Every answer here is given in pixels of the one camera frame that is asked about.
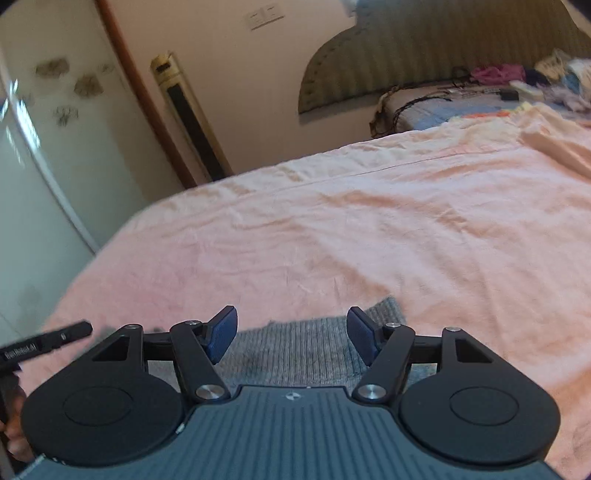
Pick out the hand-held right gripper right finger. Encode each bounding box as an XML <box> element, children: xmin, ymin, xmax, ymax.
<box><xmin>347</xmin><ymin>306</ymin><xmax>498</xmax><ymax>407</ymax></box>

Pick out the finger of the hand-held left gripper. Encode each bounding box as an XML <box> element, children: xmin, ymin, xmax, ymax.
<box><xmin>41</xmin><ymin>322</ymin><xmax>93</xmax><ymax>352</ymax></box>

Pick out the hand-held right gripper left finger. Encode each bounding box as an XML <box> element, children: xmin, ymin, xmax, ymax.
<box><xmin>90</xmin><ymin>305</ymin><xmax>238</xmax><ymax>407</ymax></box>

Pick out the grey sweater with navy sleeves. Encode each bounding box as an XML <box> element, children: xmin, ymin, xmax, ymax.
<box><xmin>148</xmin><ymin>296</ymin><xmax>444</xmax><ymax>393</ymax></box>

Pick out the pile of mixed clothes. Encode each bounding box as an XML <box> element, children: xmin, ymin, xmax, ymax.
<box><xmin>510</xmin><ymin>48</ymin><xmax>591</xmax><ymax>112</ymax></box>

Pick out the person's left hand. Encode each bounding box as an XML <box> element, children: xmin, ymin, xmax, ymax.
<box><xmin>0</xmin><ymin>383</ymin><xmax>34</xmax><ymax>462</ymax></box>

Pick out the pink bed sheet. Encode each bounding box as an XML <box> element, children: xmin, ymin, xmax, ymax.
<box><xmin>18</xmin><ymin>102</ymin><xmax>591</xmax><ymax>480</ymax></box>

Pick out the white wardrobe door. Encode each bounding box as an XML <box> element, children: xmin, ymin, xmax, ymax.
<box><xmin>0</xmin><ymin>0</ymin><xmax>185</xmax><ymax>342</ymax></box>

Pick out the gold tower air conditioner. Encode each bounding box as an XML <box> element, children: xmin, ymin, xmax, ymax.
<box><xmin>150</xmin><ymin>52</ymin><xmax>234</xmax><ymax>183</ymax></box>

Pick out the pink garment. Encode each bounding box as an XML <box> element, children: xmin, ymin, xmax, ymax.
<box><xmin>471</xmin><ymin>64</ymin><xmax>527</xmax><ymax>86</ymax></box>

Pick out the olive padded headboard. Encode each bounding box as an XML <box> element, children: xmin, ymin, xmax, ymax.
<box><xmin>298</xmin><ymin>0</ymin><xmax>591</xmax><ymax>116</ymax></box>

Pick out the black cord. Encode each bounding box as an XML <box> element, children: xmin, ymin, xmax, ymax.
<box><xmin>392</xmin><ymin>67</ymin><xmax>472</xmax><ymax>116</ymax></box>

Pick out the brown wooden door frame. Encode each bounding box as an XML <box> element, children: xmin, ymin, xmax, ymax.
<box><xmin>95</xmin><ymin>0</ymin><xmax>197</xmax><ymax>190</ymax></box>

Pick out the white wall switch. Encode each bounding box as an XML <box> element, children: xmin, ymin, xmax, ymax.
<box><xmin>245</xmin><ymin>2</ymin><xmax>286</xmax><ymax>31</ymax></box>

